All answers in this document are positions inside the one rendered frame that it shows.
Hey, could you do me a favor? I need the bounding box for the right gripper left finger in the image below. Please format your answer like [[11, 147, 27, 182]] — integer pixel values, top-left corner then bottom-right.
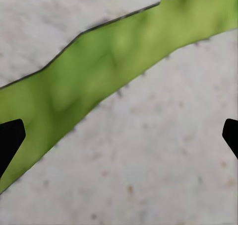
[[0, 119, 26, 178]]

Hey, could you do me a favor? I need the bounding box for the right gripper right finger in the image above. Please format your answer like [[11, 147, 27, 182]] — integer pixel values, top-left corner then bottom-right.
[[222, 118, 238, 159]]

